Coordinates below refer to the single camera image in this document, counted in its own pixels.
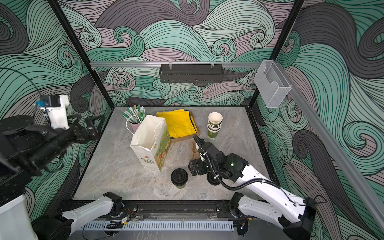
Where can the black coffee lid stack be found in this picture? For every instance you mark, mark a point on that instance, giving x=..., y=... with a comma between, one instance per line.
x=213, y=180

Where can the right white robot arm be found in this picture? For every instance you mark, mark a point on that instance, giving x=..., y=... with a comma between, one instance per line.
x=254, y=194

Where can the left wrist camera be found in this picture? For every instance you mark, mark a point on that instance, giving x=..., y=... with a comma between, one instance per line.
x=54, y=107

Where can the yellow napkin stack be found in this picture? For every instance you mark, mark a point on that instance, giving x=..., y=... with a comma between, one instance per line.
x=179, y=122

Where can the brown pulp cup carrier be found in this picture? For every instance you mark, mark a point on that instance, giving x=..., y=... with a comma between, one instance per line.
x=195, y=153

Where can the black wall-mounted tray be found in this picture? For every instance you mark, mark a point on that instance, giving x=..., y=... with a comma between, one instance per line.
x=191, y=73

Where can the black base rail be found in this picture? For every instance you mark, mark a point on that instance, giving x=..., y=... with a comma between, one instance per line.
x=177, y=207

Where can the brown cardboard napkin tray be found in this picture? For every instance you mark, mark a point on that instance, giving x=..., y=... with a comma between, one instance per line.
x=192, y=118

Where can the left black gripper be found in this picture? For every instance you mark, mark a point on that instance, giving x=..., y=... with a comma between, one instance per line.
x=85, y=137

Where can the pink cup of stirrers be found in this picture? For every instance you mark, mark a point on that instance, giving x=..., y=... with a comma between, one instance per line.
x=135, y=115

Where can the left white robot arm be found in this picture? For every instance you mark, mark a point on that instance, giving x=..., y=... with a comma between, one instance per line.
x=40, y=165

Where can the clear acrylic wall holder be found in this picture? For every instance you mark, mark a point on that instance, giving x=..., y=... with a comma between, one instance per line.
x=272, y=83

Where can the stack of green paper cups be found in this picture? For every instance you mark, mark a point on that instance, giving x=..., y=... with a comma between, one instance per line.
x=215, y=120

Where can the white slotted cable duct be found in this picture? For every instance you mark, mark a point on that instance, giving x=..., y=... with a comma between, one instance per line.
x=199, y=225

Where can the white paper takeout bag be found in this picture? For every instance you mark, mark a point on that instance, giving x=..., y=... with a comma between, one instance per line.
x=151, y=142

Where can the green paper coffee cup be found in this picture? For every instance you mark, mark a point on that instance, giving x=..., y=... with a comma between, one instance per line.
x=180, y=186

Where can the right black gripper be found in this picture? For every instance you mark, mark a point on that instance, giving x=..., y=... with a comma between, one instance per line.
x=201, y=170

